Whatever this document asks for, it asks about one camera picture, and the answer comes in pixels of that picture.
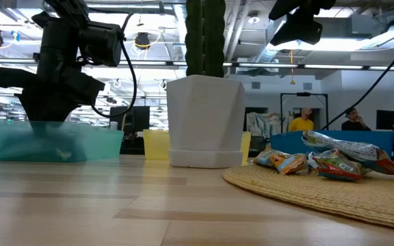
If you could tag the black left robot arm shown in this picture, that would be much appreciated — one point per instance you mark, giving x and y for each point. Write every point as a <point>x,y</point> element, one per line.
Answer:
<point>56,41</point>

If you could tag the silver white granola bar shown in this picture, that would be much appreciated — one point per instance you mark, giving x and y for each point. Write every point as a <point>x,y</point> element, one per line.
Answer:
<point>347,147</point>

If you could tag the orange blue granola bar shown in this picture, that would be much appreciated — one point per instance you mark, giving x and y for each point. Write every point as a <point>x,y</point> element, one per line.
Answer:
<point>286,162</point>

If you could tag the translucent teal plastic bin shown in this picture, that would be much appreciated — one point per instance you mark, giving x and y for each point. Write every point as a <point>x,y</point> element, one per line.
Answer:
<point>98,140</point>

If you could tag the long ceiling light strip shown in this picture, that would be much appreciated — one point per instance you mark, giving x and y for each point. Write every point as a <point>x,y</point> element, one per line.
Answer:
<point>269,65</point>

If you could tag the tall green cactus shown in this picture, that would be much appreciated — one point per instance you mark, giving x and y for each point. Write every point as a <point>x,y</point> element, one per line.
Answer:
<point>204,34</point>

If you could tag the translucent yellow plastic bin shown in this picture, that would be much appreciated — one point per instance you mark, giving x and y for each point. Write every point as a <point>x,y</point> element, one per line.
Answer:
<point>156,145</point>

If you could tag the person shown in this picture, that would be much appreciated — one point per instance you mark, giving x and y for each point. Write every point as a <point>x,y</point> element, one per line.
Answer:
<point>354,121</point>
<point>302,123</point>

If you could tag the white draped cloth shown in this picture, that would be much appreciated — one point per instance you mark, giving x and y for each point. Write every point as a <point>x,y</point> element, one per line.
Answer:
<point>265,124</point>

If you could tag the blue plastic bin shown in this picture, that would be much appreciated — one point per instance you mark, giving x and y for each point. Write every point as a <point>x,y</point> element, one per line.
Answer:
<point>286,143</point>

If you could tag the small black monitor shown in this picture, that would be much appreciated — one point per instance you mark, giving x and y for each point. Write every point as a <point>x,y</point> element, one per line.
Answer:
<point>386,119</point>

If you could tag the white hexagonal plant pot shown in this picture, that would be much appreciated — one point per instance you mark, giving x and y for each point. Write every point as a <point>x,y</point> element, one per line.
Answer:
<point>205,116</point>

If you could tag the round woven straw mat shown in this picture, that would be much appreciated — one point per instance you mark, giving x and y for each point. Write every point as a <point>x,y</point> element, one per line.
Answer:
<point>320,198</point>

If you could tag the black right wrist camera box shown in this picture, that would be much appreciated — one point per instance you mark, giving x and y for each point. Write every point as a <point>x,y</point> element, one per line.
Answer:
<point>298,32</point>

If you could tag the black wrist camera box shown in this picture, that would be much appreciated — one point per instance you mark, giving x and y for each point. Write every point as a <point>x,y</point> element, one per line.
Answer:
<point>298,32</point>
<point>101,44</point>

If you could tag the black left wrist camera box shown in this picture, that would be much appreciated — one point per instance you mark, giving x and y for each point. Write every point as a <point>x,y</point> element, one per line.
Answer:
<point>101,44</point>

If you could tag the thin black stand frame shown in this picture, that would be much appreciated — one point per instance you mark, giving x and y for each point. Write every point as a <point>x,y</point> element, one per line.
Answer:
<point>303,94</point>

